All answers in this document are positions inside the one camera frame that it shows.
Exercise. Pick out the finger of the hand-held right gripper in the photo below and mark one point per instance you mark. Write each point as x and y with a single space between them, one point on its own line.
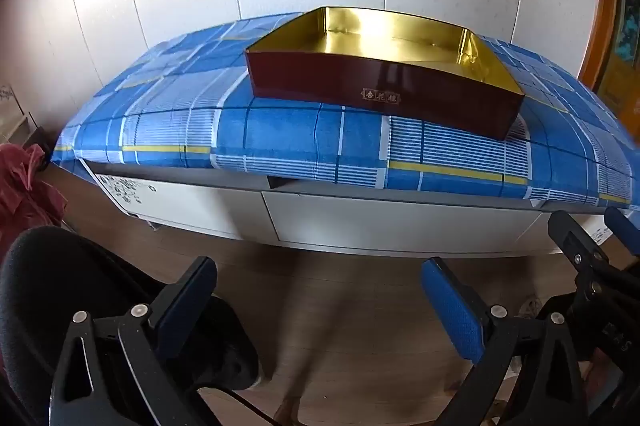
575 246
622 223

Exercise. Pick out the wooden door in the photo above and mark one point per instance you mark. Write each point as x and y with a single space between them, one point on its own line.
600 31

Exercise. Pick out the blue plaid tablecloth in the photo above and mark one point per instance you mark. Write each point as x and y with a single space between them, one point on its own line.
300 131

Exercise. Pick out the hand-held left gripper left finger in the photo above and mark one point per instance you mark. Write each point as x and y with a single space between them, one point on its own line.
185 301

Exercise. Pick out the white cabinet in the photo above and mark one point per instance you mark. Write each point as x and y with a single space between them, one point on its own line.
375 221

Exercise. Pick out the maroon tin box gold inside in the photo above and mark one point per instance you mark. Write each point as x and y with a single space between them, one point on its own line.
350 81

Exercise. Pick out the black fleece trousers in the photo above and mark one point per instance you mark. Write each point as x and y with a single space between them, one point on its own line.
50 266

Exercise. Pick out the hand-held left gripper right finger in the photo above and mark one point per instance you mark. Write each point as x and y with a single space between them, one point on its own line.
450 306

